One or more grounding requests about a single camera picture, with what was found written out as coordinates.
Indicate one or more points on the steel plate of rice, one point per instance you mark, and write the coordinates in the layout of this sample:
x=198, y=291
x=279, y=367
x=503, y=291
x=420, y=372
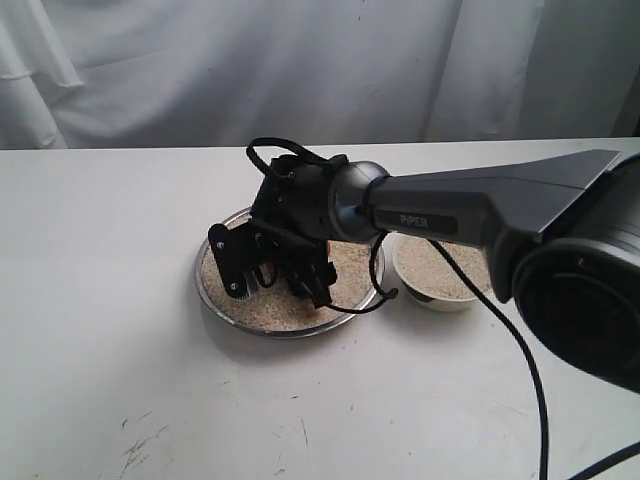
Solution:
x=275, y=312

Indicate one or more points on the brown wooden cup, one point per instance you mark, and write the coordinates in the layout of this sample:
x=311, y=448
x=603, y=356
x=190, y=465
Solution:
x=329, y=248

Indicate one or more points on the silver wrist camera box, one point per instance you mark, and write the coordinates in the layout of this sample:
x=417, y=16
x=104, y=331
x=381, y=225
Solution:
x=236, y=254

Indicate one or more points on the white bowl of rice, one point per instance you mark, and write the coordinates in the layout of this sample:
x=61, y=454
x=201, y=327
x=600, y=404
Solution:
x=431, y=281

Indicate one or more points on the white fabric backdrop curtain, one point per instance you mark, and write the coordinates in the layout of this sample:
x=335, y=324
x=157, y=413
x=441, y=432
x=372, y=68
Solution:
x=137, y=74

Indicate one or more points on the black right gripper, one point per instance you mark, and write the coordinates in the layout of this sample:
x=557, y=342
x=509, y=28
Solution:
x=303, y=265

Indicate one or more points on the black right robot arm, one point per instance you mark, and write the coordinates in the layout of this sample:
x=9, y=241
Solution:
x=560, y=236

